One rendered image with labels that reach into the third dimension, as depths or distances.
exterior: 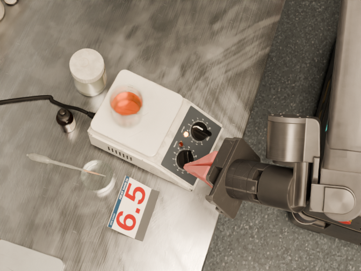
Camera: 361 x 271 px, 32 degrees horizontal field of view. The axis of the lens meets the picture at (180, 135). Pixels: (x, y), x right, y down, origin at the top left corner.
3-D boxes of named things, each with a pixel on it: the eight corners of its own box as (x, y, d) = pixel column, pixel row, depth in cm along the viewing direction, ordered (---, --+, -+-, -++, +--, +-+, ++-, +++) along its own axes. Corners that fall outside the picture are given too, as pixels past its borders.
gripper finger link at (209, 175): (167, 170, 92) (215, 180, 86) (187, 129, 95) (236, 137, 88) (190, 191, 97) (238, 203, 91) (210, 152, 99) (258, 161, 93)
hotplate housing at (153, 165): (223, 130, 112) (228, 114, 104) (192, 194, 108) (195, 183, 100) (113, 78, 114) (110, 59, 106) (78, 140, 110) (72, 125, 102)
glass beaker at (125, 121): (105, 118, 102) (100, 100, 95) (125, 94, 104) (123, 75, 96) (132, 140, 102) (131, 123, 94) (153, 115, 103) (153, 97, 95)
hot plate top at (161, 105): (185, 98, 105) (186, 96, 104) (153, 160, 101) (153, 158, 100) (122, 69, 106) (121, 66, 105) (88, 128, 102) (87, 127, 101)
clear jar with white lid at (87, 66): (80, 101, 112) (75, 84, 104) (70, 73, 114) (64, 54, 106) (112, 91, 113) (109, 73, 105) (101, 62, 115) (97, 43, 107)
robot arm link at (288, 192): (293, 218, 79) (316, 211, 83) (296, 164, 78) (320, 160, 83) (249, 207, 84) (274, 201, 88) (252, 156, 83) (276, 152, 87)
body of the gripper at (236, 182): (201, 197, 86) (243, 207, 81) (230, 134, 89) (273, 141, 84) (223, 218, 90) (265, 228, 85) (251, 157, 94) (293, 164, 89)
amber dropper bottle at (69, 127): (60, 134, 110) (54, 121, 103) (57, 119, 111) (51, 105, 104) (77, 131, 110) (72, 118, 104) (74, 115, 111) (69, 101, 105)
